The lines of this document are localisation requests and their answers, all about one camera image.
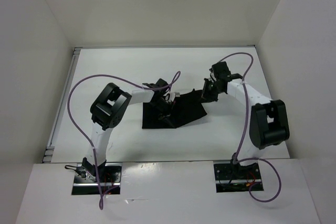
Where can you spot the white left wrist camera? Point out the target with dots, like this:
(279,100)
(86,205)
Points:
(171,96)

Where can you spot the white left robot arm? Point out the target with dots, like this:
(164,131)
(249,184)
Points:
(109,108)

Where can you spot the black skirt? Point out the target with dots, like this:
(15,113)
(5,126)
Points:
(187,107)

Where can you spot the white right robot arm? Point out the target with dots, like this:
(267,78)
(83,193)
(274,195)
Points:
(266,122)

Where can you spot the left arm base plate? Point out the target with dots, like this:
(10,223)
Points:
(110,181)

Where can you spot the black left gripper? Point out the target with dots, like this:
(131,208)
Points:
(166,114)

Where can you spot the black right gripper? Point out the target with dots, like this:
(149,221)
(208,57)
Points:
(206,96)

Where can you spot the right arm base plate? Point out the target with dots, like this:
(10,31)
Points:
(230,178)

